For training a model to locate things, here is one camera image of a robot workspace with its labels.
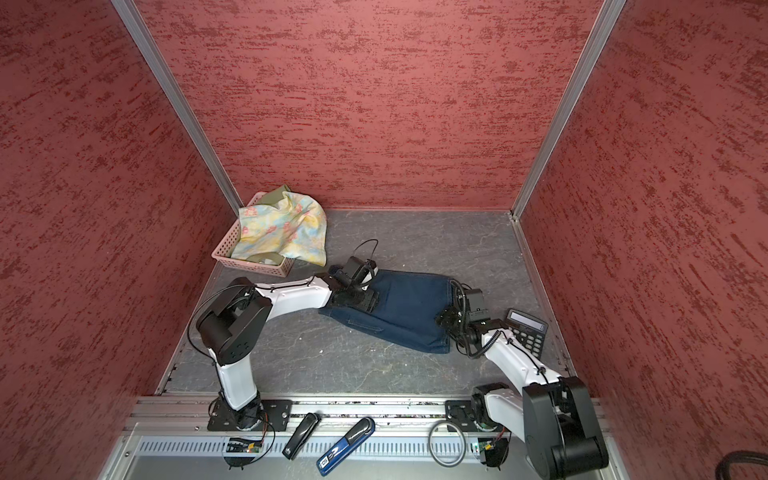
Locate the blue denim skirt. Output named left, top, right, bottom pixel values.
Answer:
left=319, top=270, right=453, bottom=354

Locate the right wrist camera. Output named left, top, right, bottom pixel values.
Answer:
left=463, top=289, right=490, bottom=322

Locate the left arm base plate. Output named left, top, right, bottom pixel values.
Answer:
left=207, top=397, right=293, bottom=432

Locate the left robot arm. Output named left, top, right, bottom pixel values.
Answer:
left=195, top=273, right=380, bottom=432

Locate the aluminium front rail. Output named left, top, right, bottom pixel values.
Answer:
left=99, top=393, right=536, bottom=479

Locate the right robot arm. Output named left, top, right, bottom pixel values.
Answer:
left=436, top=307, right=610, bottom=479

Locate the aluminium corner post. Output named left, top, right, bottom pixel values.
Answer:
left=509, top=0, right=629, bottom=221
left=111, top=0, right=243, bottom=213

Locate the grey coiled cable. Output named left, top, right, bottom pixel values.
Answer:
left=427, top=419, right=468, bottom=469

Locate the olive green garment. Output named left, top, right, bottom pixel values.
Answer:
left=255, top=185, right=292, bottom=207

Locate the circuit board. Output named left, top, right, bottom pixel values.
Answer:
left=477, top=437, right=509, bottom=469
left=223, top=437, right=264, bottom=469

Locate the right circuit board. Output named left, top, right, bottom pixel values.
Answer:
left=477, top=437, right=509, bottom=469

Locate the blue black handheld device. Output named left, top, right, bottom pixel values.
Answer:
left=316, top=417, right=376, bottom=477

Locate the pink plastic basket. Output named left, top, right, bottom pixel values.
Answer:
left=211, top=220, right=294, bottom=278

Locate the left aluminium corner post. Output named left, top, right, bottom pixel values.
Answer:
left=111, top=0, right=243, bottom=213

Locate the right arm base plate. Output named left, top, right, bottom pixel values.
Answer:
left=444, top=400, right=479, bottom=432

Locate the black cable at edge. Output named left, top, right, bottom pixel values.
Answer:
left=715, top=449, right=768, bottom=480

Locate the pastel floral skirt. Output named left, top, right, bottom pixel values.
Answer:
left=231, top=192, right=328, bottom=266

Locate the left circuit board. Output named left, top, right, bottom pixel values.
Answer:
left=223, top=437, right=264, bottom=469

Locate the black calculator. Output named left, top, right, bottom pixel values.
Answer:
left=506, top=308, right=549, bottom=359

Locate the right aluminium corner post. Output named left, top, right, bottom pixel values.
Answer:
left=509, top=0, right=629, bottom=221

